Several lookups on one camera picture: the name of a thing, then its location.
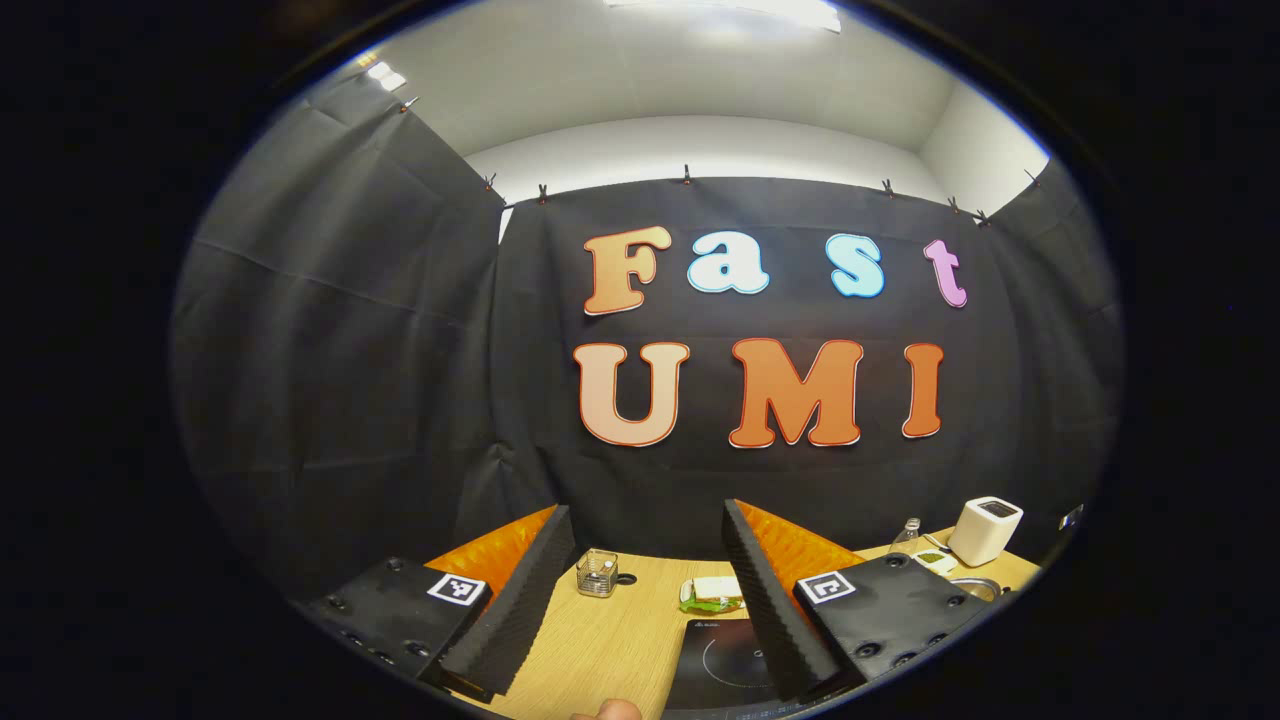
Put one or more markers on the white toaster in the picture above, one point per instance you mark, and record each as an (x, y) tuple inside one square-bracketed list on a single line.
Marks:
[(983, 535)]

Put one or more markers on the stainless steel pot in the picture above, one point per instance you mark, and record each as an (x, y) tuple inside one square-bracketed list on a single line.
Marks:
[(975, 588)]

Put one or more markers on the clear plastic water bottle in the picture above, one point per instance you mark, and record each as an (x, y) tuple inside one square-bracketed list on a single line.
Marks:
[(906, 540)]

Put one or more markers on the small glass jar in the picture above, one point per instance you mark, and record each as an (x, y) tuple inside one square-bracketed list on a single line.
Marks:
[(597, 574)]

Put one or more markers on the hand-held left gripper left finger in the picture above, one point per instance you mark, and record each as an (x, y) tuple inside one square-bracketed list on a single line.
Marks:
[(520, 610)]

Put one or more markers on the ceiling light panel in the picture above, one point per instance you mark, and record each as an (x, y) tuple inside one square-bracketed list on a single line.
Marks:
[(740, 12), (386, 76)]

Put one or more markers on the black induction cooktop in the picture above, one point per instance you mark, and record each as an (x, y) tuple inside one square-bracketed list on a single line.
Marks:
[(715, 665)]

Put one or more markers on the row of black cloth clips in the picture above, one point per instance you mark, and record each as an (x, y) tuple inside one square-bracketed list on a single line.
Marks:
[(686, 174)]

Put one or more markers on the sandwich with lettuce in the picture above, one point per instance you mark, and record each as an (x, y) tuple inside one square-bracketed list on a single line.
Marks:
[(712, 594)]

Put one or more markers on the white divided bean tray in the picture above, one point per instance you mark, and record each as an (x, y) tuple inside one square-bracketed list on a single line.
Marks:
[(935, 560)]

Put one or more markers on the black backdrop cloth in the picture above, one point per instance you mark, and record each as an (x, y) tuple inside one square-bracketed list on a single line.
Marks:
[(400, 400)]

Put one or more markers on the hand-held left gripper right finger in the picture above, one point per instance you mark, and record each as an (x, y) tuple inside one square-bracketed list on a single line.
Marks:
[(765, 610)]

